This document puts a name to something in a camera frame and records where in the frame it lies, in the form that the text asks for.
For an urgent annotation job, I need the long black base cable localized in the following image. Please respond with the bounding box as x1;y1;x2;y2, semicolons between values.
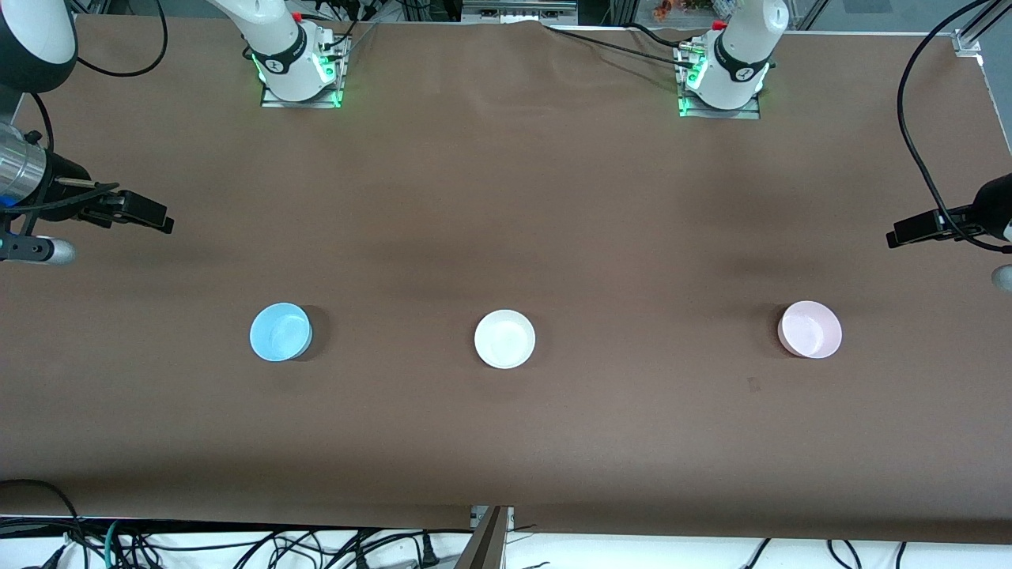
544;26;697;69

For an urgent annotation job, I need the short black base cable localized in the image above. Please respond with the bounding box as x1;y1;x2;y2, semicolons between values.
625;22;693;51

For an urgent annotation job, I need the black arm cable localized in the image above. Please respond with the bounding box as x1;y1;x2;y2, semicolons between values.
897;0;1012;254
0;0;169;238

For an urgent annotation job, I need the pink bowl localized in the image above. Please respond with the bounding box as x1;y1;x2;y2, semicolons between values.
777;300;844;360

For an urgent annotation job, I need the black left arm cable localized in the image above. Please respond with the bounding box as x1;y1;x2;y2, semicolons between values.
897;0;1012;254

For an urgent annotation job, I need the orange object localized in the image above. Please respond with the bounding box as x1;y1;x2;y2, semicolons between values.
652;0;712;21

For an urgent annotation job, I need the aluminium profile beam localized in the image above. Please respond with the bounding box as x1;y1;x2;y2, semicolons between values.
456;506;509;569

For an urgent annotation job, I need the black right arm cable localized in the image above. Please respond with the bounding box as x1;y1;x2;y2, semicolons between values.
0;0;169;238

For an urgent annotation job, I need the brown table cover sheet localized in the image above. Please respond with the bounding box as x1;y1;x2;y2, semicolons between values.
0;14;1012;546

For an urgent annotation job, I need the aluminium frame corner bracket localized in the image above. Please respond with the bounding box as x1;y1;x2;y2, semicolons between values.
953;0;1012;56

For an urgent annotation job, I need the grey power strip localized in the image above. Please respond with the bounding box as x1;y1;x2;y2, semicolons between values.
462;0;579;25

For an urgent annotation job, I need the white bowl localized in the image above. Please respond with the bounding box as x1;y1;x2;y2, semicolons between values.
474;309;537;370

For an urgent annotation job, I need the black looped floor cable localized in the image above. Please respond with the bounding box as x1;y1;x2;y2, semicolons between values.
0;479;85;569

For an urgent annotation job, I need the light blue bowl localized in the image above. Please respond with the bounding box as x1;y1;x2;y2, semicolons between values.
249;303;313;363

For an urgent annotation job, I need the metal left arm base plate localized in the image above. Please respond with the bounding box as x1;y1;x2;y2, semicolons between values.
678;43;761;120

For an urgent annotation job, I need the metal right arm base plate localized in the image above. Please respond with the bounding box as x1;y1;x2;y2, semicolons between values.
261;47;343;109

